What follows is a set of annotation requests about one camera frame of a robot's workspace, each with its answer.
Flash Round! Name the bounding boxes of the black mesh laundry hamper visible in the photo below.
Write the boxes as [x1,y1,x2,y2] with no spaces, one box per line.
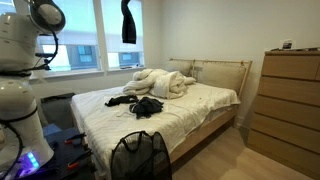
[110,130,173,180]

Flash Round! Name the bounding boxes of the wooden headboard frame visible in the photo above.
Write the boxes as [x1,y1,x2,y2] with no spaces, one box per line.
[168,58,253,99]

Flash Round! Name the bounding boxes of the cream crumpled blanket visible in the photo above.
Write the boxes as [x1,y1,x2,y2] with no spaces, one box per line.
[149,70,198,100]

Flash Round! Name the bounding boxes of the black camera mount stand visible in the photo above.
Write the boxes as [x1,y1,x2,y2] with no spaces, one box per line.
[34,52,56,72]

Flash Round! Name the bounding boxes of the white crumpled duvet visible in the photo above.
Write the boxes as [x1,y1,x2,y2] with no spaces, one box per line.
[122,68,169,97]

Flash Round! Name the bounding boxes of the black garment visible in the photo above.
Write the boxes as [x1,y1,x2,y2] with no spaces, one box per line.
[120,0,138,45]
[104,94,140,108]

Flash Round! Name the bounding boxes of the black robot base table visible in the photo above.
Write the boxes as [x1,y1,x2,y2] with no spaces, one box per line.
[39,126,98,180]

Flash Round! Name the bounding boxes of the beige headboard cushion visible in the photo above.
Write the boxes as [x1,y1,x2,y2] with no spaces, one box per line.
[166,59,194,77]
[194,61,248,95]

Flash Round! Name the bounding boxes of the grey blue sweatshirt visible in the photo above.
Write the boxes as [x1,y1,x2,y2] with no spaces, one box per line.
[129,96,165,120]

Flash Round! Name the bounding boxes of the blue box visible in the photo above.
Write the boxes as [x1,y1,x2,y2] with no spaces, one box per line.
[42,123,63,138]

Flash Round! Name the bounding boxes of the small black white box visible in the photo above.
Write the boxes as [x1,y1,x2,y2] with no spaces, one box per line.
[279,39,296,51]

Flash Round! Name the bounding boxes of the orange handled clamp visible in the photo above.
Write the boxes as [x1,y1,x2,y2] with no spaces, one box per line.
[67,150,94,170]
[64,132,87,145]

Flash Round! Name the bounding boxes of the wooden chest of drawers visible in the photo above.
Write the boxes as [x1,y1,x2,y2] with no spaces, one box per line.
[247,49,320,179]

